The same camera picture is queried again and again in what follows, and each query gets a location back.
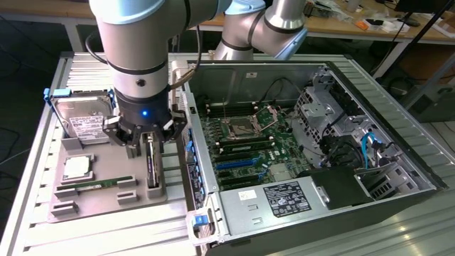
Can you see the green motherboard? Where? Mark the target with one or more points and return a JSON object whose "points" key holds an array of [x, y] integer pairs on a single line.
{"points": [[276, 149]]}

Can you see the grey parts rack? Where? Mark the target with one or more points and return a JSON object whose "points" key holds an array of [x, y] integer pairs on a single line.
{"points": [[114, 170]]}

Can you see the black slanted stand pole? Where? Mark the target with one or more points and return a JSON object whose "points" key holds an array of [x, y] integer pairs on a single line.
{"points": [[414, 41]]}

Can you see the silver metal disk bay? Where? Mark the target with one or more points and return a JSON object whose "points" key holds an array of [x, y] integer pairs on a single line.
{"points": [[316, 112]]}

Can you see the grey power supply unit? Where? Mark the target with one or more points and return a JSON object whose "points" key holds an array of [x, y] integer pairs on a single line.
{"points": [[248, 210]]}

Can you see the silver hard disk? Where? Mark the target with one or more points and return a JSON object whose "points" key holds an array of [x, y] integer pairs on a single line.
{"points": [[83, 120]]}

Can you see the blue disk caddy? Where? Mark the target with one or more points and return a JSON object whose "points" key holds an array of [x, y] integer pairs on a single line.
{"points": [[48, 97]]}

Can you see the green RAM stick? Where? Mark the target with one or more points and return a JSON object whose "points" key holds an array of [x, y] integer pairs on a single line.
{"points": [[103, 183]]}

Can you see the black graphics card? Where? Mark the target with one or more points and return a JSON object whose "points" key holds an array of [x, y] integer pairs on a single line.
{"points": [[152, 162]]}

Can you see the silver CPU chip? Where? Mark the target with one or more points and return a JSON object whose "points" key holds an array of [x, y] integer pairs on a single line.
{"points": [[78, 168]]}

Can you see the black monitor stand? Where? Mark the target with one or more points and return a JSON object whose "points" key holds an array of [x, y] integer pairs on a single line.
{"points": [[408, 20]]}

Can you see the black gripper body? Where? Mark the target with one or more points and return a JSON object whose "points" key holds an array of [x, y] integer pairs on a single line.
{"points": [[142, 117]]}

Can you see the orange and white box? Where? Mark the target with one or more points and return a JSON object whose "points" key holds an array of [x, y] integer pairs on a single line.
{"points": [[371, 25]]}

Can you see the silver chipset heatsink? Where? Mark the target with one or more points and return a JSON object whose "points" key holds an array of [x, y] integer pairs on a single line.
{"points": [[282, 172]]}

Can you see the open metal socket cover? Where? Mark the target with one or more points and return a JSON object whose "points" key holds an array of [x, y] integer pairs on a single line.
{"points": [[266, 117]]}

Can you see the dark grey cabinet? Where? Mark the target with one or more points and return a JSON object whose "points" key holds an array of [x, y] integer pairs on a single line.
{"points": [[435, 104]]}

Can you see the blue case latch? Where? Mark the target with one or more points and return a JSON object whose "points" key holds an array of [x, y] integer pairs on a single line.
{"points": [[199, 220]]}

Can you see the CPU socket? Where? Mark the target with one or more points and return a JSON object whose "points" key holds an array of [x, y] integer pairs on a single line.
{"points": [[238, 128]]}

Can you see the thin socket locking lever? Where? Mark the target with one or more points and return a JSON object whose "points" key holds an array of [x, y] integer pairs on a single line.
{"points": [[226, 109]]}

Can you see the long wooden desk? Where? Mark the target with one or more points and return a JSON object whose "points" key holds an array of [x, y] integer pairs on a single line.
{"points": [[355, 30]]}

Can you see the open black PC case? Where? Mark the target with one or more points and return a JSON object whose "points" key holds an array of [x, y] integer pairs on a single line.
{"points": [[355, 213]]}

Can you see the blue expansion slot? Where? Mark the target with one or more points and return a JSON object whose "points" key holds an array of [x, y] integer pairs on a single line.
{"points": [[236, 163]]}

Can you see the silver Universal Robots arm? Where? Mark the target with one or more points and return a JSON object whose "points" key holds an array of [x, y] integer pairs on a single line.
{"points": [[135, 53]]}

